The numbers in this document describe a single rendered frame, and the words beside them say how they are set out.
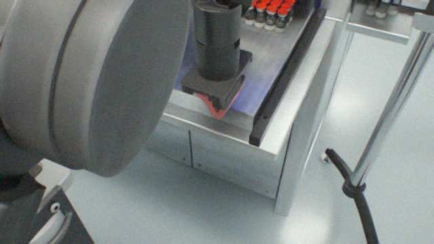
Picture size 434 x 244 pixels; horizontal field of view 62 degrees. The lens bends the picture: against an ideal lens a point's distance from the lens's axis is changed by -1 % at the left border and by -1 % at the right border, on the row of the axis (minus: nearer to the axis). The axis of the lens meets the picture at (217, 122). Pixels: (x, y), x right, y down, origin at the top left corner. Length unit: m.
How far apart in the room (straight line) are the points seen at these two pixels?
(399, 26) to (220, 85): 0.51
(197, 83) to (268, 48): 0.28
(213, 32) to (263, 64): 0.27
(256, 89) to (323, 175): 1.05
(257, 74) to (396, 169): 1.20
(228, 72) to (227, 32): 0.06
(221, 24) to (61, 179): 0.23
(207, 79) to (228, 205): 1.06
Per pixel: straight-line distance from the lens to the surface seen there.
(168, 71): 0.15
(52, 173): 0.36
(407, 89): 1.12
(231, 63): 0.47
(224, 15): 0.42
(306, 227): 1.50
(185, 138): 1.37
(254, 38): 0.76
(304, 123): 1.07
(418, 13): 0.95
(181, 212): 1.50
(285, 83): 0.63
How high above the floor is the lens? 1.31
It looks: 48 degrees down
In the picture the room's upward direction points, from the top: straight up
